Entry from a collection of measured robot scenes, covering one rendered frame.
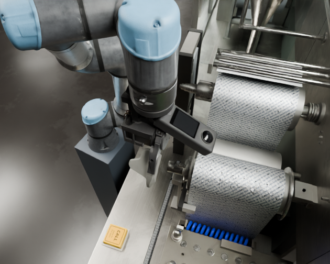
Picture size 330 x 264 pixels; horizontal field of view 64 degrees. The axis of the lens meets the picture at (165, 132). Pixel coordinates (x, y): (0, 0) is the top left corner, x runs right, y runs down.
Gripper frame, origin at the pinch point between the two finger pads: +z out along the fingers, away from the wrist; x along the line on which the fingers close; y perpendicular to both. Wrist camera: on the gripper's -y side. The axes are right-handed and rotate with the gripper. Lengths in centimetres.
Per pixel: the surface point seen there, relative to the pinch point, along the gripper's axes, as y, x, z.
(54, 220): 85, 3, 145
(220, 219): -18.0, -2.6, 31.5
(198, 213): -11.0, -2.0, 32.2
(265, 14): -12, -78, 7
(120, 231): 14, 9, 50
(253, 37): -10, -80, 19
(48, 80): 186, -125, 156
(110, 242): 16, 14, 50
